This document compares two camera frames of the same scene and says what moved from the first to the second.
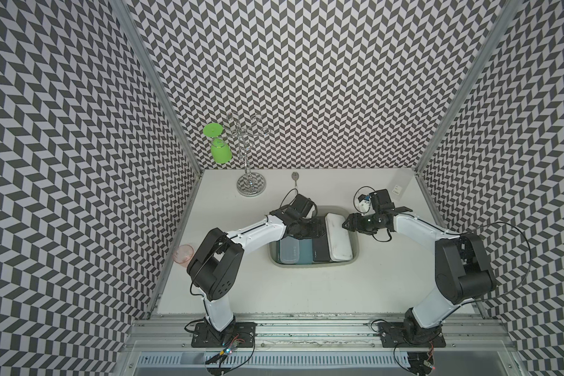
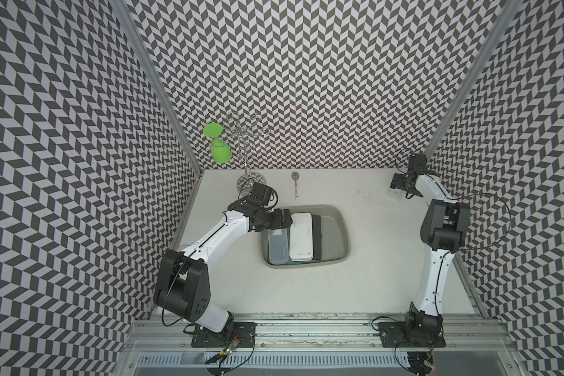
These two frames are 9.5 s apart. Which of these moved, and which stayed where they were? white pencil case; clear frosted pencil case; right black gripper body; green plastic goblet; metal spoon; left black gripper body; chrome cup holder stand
Moved: left black gripper body; white pencil case; right black gripper body; clear frosted pencil case
Stayed: chrome cup holder stand; metal spoon; green plastic goblet
